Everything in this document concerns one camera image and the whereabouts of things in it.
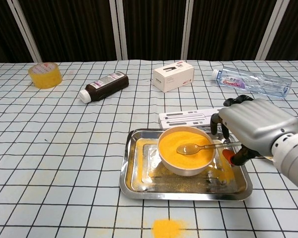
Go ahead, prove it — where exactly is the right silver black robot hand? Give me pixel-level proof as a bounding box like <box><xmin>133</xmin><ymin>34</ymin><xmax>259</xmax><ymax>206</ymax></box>
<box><xmin>210</xmin><ymin>94</ymin><xmax>298</xmax><ymax>167</ymax></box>

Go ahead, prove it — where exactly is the beige bowl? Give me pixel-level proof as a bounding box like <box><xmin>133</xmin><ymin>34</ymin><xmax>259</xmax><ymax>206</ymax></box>
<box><xmin>157</xmin><ymin>126</ymin><xmax>216</xmax><ymax>177</ymax></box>

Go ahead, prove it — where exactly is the orange powder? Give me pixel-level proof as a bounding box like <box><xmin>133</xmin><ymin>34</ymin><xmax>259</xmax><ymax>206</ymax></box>
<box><xmin>150</xmin><ymin>218</ymin><xmax>189</xmax><ymax>238</ymax></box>

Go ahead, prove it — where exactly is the clear plastic water bottle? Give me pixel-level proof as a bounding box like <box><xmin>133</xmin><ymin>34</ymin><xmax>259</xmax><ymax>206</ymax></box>
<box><xmin>212</xmin><ymin>66</ymin><xmax>293</xmax><ymax>99</ymax></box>

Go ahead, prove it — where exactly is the white folding laptop stand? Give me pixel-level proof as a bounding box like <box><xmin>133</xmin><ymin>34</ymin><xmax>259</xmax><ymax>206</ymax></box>
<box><xmin>158</xmin><ymin>108</ymin><xmax>223</xmax><ymax>130</ymax></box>

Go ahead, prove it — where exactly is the white cardboard box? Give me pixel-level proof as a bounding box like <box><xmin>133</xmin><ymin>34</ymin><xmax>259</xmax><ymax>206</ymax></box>
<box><xmin>152</xmin><ymin>60</ymin><xmax>195</xmax><ymax>93</ymax></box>

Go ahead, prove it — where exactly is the rectangular steel tray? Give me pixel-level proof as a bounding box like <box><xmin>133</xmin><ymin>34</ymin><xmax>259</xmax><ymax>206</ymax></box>
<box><xmin>119</xmin><ymin>128</ymin><xmax>253</xmax><ymax>201</ymax></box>

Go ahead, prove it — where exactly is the brown bottle white cap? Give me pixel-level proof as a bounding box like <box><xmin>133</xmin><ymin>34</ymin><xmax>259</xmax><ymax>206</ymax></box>
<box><xmin>79</xmin><ymin>71</ymin><xmax>130</xmax><ymax>103</ymax></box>

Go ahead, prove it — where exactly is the checked light blue tablecloth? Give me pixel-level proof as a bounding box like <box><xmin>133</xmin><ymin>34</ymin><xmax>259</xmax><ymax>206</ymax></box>
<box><xmin>0</xmin><ymin>59</ymin><xmax>298</xmax><ymax>238</ymax></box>

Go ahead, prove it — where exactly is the yellow tape roll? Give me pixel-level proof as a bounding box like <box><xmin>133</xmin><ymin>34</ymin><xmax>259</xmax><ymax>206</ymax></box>
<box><xmin>27</xmin><ymin>62</ymin><xmax>63</xmax><ymax>89</ymax></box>

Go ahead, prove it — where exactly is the dark folding screen white frame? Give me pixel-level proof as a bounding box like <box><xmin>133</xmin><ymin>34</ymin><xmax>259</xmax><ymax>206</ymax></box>
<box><xmin>0</xmin><ymin>0</ymin><xmax>298</xmax><ymax>64</ymax></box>

